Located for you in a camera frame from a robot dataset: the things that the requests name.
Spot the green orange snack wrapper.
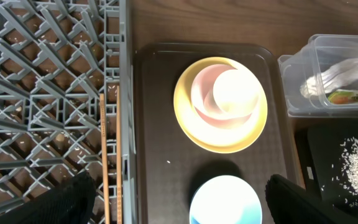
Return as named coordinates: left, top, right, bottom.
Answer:
left=328, top=89, right=358, bottom=105

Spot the dark brown serving tray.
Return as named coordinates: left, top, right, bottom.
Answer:
left=134, top=43, right=303, bottom=223

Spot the cream plastic cup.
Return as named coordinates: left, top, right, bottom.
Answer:
left=204, top=69, right=260, bottom=120

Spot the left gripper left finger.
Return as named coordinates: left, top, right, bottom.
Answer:
left=0, top=171, right=96, bottom=224

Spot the clear plastic bin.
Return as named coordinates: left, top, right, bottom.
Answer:
left=278, top=34, right=358, bottom=118

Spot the black plastic tray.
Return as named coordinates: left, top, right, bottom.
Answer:
left=307, top=119, right=358, bottom=218

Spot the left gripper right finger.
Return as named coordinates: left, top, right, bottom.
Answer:
left=265, top=174, right=358, bottom=224

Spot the white napkin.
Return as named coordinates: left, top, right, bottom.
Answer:
left=299, top=57, right=358, bottom=100

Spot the pink plastic bowl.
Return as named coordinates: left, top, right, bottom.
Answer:
left=191, top=64, right=253, bottom=129

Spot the grey plastic dish rack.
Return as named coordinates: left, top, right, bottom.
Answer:
left=0, top=0, right=139, bottom=223

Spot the yellow plastic plate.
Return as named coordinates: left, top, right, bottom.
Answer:
left=173, top=57, right=268, bottom=154

